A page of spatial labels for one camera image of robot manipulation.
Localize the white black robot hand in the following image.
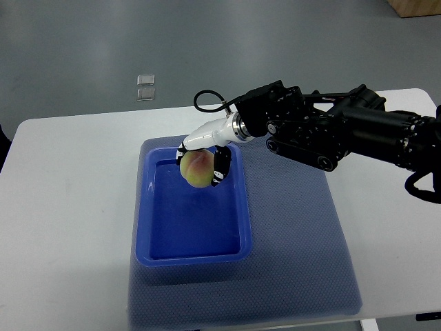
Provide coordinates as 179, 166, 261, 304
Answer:
176, 112, 253, 186

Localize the yellow pink peach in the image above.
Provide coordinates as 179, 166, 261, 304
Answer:
179, 150, 214, 188

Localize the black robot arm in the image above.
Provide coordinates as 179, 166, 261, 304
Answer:
180, 81, 440, 203

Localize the upper metal floor plate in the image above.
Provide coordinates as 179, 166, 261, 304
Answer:
137, 74, 155, 86

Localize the blue plastic tray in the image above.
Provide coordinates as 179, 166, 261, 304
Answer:
134, 145, 253, 268

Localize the blue grey textured mat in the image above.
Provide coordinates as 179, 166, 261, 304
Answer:
128, 136, 362, 330

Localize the white table leg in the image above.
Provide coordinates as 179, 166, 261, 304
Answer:
360, 319, 379, 331

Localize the black table control panel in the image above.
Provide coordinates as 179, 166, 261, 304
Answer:
416, 312, 441, 321

